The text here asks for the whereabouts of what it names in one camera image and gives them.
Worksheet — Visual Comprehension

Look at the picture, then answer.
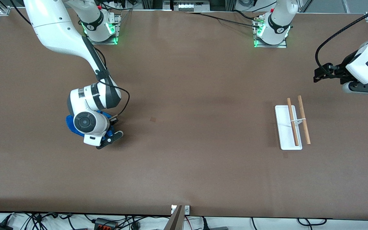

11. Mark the looped black floor cable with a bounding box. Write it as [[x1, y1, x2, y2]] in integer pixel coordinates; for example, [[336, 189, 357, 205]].
[[297, 218, 327, 226]]

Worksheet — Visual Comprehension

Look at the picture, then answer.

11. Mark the connector block with orange levers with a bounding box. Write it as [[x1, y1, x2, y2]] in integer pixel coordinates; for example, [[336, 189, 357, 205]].
[[94, 218, 118, 230]]

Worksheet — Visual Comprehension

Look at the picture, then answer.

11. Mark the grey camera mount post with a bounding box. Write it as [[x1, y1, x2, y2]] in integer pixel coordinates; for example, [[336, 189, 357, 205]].
[[164, 205, 183, 230]]

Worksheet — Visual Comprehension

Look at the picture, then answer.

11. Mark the grey power strip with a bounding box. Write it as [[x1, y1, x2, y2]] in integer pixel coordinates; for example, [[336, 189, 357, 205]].
[[173, 1, 211, 12]]

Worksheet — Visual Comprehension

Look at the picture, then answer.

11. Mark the short black table cable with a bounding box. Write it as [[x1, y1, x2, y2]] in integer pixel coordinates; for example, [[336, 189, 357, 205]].
[[234, 10, 260, 20]]

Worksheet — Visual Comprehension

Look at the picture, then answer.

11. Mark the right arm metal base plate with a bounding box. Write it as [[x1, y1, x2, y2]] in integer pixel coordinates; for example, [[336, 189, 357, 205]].
[[85, 13, 121, 45]]

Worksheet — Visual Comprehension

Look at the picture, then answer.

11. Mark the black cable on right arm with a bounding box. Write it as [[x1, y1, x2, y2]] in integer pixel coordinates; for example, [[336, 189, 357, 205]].
[[10, 0, 130, 126]]

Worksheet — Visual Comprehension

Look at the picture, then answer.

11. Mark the blue microfibre towel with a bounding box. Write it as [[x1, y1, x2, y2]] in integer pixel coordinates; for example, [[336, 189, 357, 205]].
[[65, 110, 115, 138]]

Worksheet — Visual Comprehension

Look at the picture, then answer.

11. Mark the white rack with wooden rods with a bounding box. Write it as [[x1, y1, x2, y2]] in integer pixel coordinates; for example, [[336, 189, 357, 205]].
[[275, 95, 311, 150]]

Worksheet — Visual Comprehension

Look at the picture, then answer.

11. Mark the long black table cable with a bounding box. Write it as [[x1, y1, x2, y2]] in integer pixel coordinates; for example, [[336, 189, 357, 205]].
[[186, 12, 261, 29]]

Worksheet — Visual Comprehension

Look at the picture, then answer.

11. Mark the white metal edge bracket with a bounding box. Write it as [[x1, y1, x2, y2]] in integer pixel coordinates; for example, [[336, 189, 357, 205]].
[[171, 205, 190, 215]]

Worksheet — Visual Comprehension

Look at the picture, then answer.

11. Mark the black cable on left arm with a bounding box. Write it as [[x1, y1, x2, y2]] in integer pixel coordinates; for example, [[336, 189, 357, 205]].
[[315, 3, 368, 76]]

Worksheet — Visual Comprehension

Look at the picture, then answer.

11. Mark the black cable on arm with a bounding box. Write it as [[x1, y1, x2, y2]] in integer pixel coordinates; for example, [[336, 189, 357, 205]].
[[10, 0, 130, 126], [315, 3, 368, 76]]

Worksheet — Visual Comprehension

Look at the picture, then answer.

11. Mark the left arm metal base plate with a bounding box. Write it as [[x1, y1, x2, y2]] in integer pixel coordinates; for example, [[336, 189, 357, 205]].
[[253, 15, 288, 49]]

